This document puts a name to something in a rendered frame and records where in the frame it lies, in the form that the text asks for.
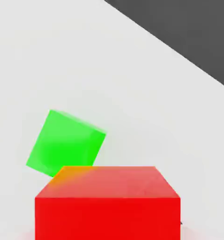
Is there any small red cube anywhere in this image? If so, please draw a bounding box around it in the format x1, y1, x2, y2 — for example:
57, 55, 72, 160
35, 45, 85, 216
34, 165, 181, 240

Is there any small green cube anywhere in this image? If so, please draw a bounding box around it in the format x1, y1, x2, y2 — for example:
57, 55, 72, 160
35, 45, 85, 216
25, 109, 106, 178

